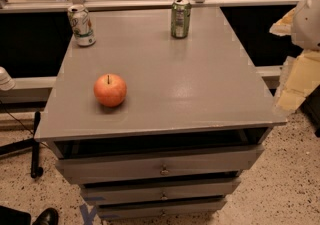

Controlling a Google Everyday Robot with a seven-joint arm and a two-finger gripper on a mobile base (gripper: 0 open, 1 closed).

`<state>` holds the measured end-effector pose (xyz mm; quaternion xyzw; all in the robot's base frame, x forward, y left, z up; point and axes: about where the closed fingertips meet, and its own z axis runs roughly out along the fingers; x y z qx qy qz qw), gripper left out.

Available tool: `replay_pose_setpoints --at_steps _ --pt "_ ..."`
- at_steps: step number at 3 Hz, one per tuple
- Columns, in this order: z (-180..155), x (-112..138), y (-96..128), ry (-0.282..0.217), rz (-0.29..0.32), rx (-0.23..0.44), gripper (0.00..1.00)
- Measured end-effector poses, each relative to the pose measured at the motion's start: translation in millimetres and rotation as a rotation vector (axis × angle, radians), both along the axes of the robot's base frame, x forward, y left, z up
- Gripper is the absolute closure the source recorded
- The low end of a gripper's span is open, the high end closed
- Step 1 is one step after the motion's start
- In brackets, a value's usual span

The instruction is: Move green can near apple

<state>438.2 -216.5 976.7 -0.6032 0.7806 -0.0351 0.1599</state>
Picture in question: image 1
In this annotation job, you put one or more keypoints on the top grey drawer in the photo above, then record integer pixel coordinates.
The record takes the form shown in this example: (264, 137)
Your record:
(157, 165)

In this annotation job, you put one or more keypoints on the black tripod stand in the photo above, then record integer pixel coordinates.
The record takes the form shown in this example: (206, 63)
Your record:
(36, 170)

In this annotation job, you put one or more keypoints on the grey drawer cabinet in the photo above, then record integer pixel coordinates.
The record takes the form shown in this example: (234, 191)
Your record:
(84, 128)

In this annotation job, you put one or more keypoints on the grey metal railing frame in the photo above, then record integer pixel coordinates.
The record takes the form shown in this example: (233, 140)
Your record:
(227, 38)

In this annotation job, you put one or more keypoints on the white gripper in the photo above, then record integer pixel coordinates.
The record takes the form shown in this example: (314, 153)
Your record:
(308, 22)

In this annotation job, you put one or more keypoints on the black shoe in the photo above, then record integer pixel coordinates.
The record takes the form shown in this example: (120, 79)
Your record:
(49, 216)

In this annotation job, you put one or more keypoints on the white green soda can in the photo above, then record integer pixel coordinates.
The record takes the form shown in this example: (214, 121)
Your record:
(81, 25)

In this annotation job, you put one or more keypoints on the grey drawer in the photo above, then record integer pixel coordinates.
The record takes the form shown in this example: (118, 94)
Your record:
(157, 165)
(160, 191)
(160, 208)

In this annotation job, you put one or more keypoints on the bottom grey drawer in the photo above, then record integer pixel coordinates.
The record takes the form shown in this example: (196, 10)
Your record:
(160, 208)

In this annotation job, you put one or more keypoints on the middle grey drawer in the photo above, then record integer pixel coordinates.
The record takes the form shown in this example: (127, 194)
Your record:
(160, 191)

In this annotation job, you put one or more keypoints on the red orange apple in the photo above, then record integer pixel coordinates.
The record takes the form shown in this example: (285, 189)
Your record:
(110, 90)

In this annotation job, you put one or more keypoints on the white cylindrical object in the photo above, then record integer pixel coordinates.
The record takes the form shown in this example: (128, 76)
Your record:
(6, 82)

